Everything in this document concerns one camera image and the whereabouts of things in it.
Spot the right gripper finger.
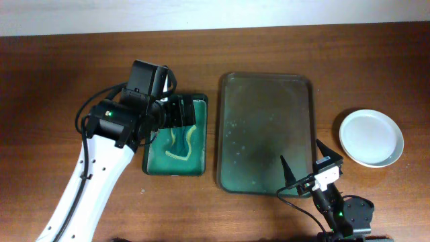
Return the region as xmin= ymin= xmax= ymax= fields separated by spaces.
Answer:
xmin=280 ymin=155 xmax=296 ymax=187
xmin=316 ymin=139 xmax=343 ymax=165

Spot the white plate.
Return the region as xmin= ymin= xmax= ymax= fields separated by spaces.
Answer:
xmin=339 ymin=109 xmax=404 ymax=168

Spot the green yellow sponge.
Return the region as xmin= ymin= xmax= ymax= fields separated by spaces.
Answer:
xmin=165 ymin=125 xmax=197 ymax=161

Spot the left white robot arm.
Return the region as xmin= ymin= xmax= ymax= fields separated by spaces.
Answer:
xmin=38 ymin=60 xmax=196 ymax=241

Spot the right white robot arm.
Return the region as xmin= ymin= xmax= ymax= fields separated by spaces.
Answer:
xmin=276 ymin=139 xmax=375 ymax=241

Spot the dark grey serving tray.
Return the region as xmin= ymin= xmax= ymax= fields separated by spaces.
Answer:
xmin=217 ymin=72 xmax=317 ymax=196

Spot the green water tray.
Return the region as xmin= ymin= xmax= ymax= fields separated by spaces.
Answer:
xmin=142 ymin=93 xmax=208 ymax=176

